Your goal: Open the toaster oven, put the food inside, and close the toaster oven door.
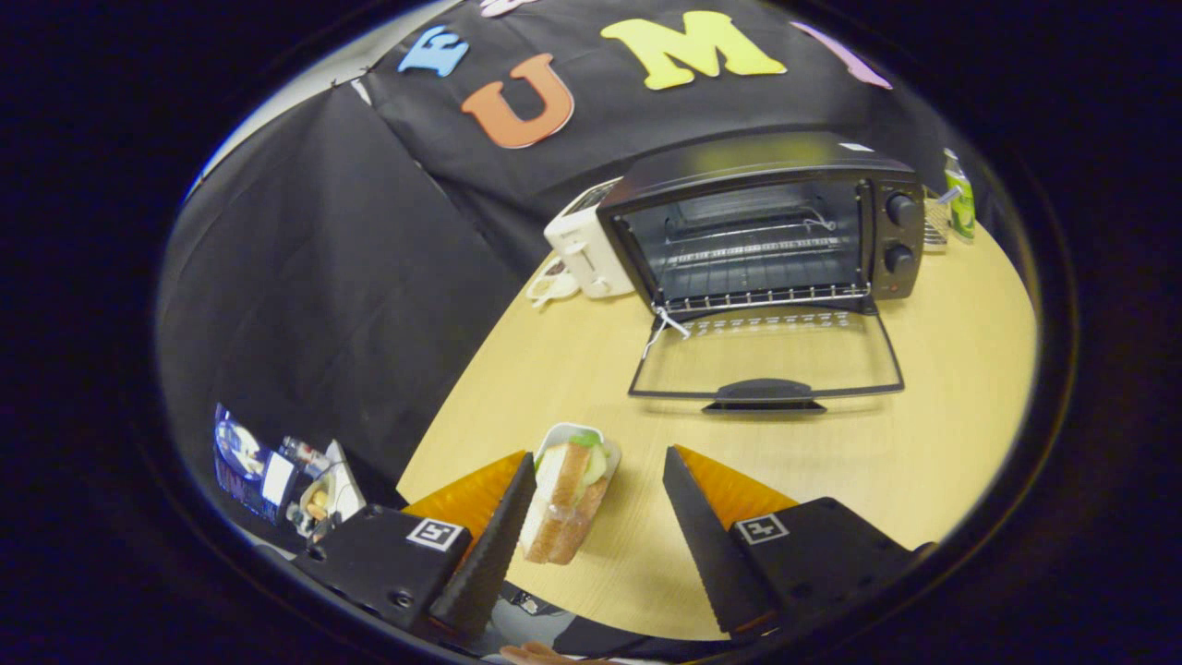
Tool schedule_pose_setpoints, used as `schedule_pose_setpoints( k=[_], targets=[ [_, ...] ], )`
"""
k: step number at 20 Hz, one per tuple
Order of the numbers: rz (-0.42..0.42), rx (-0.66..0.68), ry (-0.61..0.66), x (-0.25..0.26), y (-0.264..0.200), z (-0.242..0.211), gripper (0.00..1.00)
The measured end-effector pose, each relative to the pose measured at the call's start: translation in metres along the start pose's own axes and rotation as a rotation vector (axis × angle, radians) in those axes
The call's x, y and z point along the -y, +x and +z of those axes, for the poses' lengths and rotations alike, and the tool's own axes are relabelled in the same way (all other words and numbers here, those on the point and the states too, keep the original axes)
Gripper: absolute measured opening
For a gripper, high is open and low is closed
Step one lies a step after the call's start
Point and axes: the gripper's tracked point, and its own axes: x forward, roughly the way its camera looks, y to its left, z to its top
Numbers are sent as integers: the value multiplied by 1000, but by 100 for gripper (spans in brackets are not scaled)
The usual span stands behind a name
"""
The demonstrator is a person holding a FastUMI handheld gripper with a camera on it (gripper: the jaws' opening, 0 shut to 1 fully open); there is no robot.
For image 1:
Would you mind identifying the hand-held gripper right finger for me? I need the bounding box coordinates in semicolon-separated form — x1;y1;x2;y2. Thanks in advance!
662;444;934;638

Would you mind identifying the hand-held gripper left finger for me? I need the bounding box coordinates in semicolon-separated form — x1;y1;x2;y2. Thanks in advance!
294;451;538;643

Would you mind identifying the sandwich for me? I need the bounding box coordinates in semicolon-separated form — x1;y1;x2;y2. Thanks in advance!
519;432;621;566

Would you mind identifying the black toaster oven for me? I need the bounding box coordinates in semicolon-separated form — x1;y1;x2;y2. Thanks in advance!
597;131;927;414

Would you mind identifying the white pop-up toaster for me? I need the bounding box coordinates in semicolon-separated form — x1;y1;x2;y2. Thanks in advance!
544;177;636;300

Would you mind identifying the white plate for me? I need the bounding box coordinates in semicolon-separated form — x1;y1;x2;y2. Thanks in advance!
536;422;606;472

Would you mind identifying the white storage container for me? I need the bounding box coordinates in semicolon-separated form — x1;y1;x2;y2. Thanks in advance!
297;441;368;541

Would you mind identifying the small clear bottle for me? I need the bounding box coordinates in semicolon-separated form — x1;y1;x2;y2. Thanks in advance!
282;436;332;472

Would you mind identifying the blue snack packet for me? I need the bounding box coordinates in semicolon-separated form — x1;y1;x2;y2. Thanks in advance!
214;404;298;526

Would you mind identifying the green drink bottle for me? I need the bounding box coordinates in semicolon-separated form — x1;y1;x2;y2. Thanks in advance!
943;148;977;243

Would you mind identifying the wire mesh basket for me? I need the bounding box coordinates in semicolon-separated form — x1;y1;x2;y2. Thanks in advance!
923;187;952;250

